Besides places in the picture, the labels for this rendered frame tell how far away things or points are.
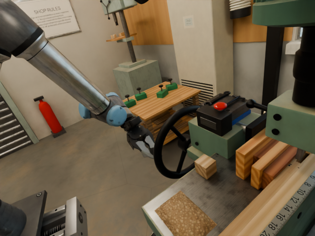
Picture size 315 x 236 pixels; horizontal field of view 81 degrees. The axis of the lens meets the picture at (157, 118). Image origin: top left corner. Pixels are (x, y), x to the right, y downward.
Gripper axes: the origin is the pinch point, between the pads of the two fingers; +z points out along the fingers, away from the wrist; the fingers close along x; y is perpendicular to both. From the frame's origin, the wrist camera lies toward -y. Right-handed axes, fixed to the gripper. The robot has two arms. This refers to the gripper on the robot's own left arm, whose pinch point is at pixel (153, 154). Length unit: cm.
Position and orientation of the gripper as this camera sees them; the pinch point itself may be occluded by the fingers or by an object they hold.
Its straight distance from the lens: 70.5
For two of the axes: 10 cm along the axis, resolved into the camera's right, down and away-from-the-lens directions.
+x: -8.1, 4.2, -4.1
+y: -1.0, 5.9, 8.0
